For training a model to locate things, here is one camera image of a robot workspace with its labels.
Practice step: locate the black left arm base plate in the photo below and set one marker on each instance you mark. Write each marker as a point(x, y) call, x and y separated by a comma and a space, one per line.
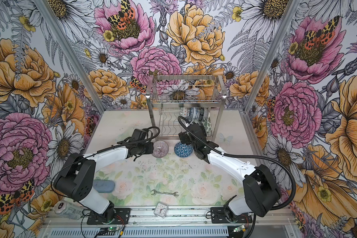
point(115, 216)

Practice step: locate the pale green patterned bowl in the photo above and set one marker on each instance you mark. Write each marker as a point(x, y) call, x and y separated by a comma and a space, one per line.
point(184, 112)

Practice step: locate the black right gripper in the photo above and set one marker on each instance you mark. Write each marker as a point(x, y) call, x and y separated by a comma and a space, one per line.
point(184, 137)

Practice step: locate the blue floral bowl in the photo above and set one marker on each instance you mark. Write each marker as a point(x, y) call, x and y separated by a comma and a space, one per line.
point(194, 114)

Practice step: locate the green circuit board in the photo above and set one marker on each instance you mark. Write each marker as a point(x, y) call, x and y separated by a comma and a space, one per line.
point(239, 229)
point(109, 231)

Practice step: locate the blue geometric pattern bowl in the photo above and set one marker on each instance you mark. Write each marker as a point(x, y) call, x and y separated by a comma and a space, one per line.
point(183, 150)

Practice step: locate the aluminium front rail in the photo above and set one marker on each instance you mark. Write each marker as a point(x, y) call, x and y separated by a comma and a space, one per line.
point(143, 216)

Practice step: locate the right green circuit board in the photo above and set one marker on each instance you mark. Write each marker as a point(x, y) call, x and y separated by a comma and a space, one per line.
point(239, 229)

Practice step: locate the steel open-end wrench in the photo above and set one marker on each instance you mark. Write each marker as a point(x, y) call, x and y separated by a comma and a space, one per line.
point(155, 192)

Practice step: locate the left green circuit board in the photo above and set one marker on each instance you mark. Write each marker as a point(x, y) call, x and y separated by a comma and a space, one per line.
point(109, 231)

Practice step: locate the pink striped bowl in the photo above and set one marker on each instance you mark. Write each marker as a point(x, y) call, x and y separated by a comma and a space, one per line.
point(160, 149)

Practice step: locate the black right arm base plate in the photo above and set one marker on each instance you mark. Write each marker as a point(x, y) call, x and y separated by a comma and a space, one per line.
point(221, 215)

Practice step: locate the green leaf pattern bowl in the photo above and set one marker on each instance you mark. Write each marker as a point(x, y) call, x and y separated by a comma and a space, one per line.
point(207, 126)

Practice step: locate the silver drink can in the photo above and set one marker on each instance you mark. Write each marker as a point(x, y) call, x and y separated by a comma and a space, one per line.
point(68, 210)

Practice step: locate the right aluminium corner post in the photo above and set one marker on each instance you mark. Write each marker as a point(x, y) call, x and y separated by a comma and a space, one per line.
point(288, 16)

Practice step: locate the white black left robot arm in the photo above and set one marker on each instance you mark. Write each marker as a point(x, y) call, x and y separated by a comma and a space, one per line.
point(75, 179)

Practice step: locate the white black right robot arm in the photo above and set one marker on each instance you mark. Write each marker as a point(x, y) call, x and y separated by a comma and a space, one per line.
point(260, 190)

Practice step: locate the small white square clock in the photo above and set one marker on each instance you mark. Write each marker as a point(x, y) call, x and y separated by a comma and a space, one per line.
point(161, 210)

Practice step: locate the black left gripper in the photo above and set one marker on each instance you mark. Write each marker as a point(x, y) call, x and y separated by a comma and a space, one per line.
point(150, 148)

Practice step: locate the steel two-tier dish rack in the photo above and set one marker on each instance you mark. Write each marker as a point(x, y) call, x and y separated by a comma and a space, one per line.
point(166, 94)

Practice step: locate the dark grey patterned bowl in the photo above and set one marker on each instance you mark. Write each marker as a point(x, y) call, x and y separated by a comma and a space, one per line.
point(204, 114)

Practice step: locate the white slotted cable duct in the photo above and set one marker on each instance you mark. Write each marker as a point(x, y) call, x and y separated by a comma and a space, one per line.
point(144, 232)

